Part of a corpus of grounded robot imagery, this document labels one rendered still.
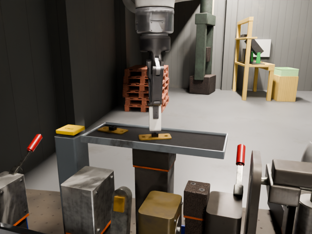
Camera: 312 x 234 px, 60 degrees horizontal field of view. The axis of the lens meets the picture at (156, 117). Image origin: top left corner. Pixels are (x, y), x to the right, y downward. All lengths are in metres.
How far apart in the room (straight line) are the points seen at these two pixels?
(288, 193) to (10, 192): 0.64
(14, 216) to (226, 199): 0.54
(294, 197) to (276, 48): 8.88
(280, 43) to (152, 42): 8.80
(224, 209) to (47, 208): 0.93
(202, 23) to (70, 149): 7.27
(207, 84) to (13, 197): 7.39
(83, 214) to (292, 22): 9.14
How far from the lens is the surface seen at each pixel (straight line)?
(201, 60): 7.87
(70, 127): 0.84
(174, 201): 0.59
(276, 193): 0.53
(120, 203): 0.58
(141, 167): 0.72
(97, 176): 0.63
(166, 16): 0.64
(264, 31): 9.27
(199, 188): 0.60
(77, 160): 0.82
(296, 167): 0.54
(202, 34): 7.88
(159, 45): 0.64
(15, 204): 0.82
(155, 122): 0.69
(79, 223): 0.64
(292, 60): 9.51
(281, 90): 7.59
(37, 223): 1.26
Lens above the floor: 1.39
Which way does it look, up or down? 15 degrees down
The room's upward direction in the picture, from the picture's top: straight up
